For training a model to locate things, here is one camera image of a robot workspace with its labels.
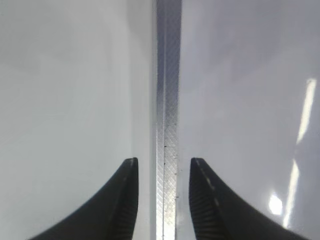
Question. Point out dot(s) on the white board with aluminium frame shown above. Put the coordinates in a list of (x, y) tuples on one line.
[(238, 85)]

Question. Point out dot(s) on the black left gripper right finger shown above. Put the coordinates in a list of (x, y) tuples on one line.
[(218, 213)]

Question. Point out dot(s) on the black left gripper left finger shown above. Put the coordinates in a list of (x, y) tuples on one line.
[(109, 215)]

